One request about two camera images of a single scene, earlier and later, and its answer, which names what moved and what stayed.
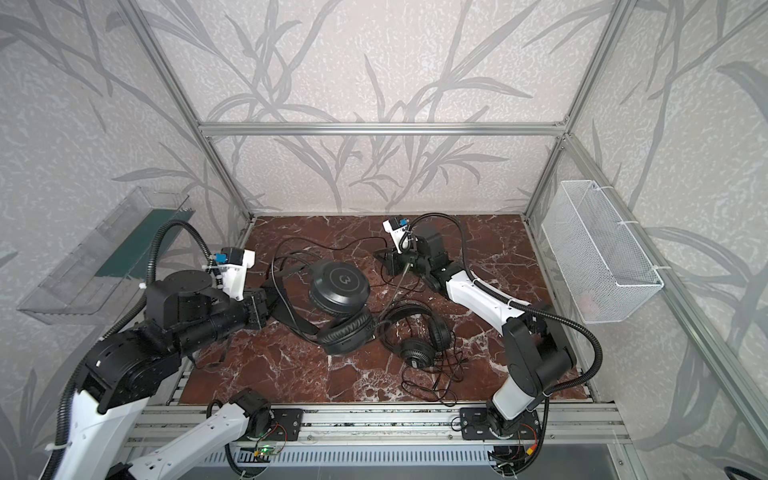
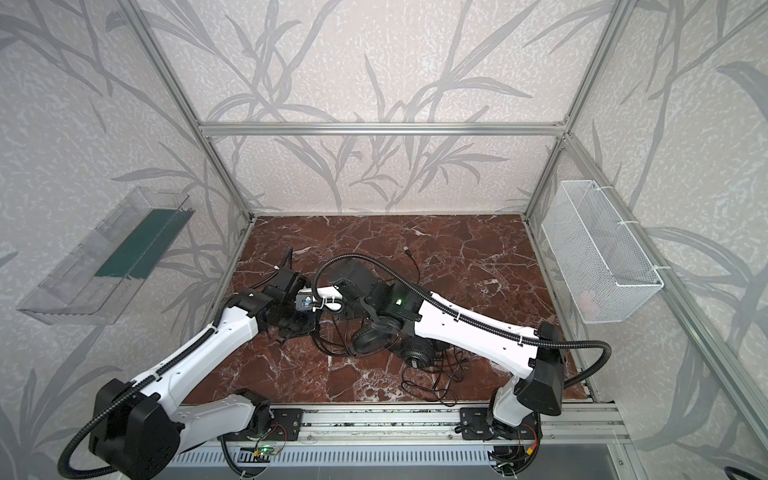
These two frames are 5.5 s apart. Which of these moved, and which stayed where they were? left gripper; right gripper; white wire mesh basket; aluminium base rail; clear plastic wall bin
Moved: left gripper; right gripper
Stayed: aluminium base rail; white wire mesh basket; clear plastic wall bin
